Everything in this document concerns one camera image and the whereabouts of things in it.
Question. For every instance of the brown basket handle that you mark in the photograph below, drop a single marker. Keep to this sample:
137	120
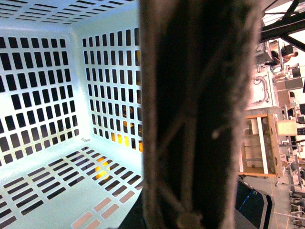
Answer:
196	62

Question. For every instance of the light blue plastic basket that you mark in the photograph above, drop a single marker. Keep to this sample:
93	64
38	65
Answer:
70	93

